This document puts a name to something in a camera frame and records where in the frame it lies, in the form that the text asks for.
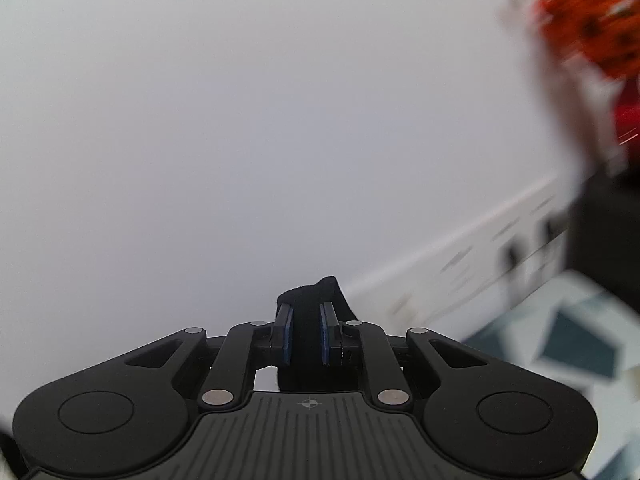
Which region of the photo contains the geometric patterned mat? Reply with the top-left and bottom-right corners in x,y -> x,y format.
465,269 -> 640,480

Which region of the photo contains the red object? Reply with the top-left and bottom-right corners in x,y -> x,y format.
612,89 -> 640,147

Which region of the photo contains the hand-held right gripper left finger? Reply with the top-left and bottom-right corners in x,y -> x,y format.
122,301 -> 295,409

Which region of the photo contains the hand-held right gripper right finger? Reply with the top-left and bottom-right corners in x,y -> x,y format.
319,301 -> 489,407

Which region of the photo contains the orange red ornament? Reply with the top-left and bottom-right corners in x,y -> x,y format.
534,0 -> 640,82

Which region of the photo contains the white wall socket panel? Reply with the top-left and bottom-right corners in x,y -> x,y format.
347,175 -> 576,323

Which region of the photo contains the black plug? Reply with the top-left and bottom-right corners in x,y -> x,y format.
502,241 -> 524,274

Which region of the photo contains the black sweater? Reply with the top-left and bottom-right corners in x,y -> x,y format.
276,275 -> 360,393

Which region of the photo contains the black box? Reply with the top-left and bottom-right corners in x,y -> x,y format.
564,160 -> 640,292

